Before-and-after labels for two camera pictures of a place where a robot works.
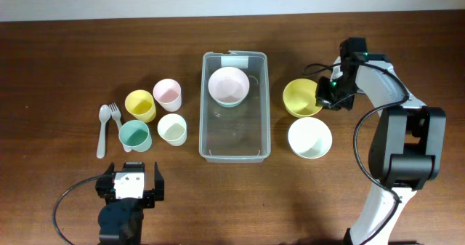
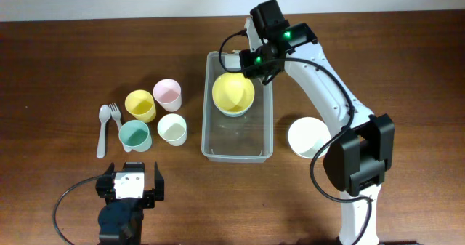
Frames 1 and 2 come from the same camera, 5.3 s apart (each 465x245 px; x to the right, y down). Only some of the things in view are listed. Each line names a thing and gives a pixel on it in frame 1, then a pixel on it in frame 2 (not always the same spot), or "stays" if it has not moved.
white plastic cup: x=172 y=129 stays
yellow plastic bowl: x=299 y=97 → x=232 y=91
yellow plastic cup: x=141 y=105 stays
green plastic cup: x=134 y=135 stays
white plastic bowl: x=310 y=138 stays
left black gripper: x=158 y=192 stays
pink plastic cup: x=168 y=92 stays
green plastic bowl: x=229 y=105 → x=233 y=114
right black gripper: x=323 y=99 → x=248 y=68
